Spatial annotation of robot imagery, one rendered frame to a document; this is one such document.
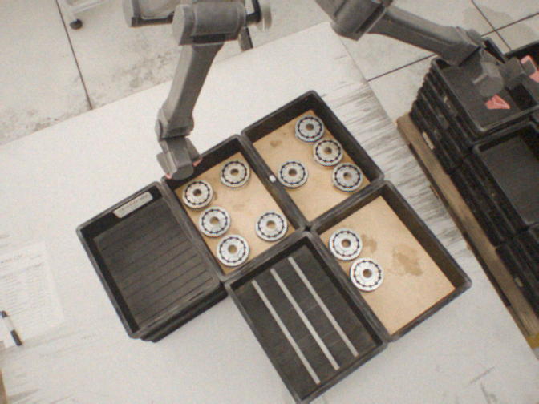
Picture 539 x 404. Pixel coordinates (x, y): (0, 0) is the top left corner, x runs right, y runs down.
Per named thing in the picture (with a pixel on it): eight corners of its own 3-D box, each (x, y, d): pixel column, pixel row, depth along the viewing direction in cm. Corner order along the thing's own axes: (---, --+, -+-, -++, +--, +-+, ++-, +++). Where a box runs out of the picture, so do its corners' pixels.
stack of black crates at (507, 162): (447, 177, 225) (472, 145, 193) (498, 155, 228) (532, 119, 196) (492, 248, 211) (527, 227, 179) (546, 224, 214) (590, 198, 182)
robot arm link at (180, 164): (191, 111, 110) (156, 116, 106) (207, 150, 106) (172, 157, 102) (184, 138, 120) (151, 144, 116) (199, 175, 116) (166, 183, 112)
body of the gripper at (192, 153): (200, 157, 124) (196, 145, 117) (168, 176, 122) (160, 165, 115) (189, 139, 126) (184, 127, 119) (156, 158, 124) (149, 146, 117)
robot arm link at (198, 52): (238, -8, 76) (176, -6, 71) (249, 20, 75) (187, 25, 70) (188, 115, 114) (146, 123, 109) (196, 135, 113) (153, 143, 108)
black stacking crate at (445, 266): (307, 240, 148) (308, 229, 137) (380, 191, 152) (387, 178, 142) (382, 346, 135) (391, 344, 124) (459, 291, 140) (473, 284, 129)
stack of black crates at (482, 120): (405, 114, 238) (429, 58, 197) (455, 94, 242) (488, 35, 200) (445, 177, 225) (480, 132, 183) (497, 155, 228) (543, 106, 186)
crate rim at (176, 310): (76, 230, 142) (73, 228, 140) (160, 181, 147) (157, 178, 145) (133, 341, 129) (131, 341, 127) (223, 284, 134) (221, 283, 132)
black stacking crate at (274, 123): (242, 148, 161) (239, 132, 150) (311, 107, 165) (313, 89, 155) (306, 238, 148) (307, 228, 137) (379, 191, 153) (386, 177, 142)
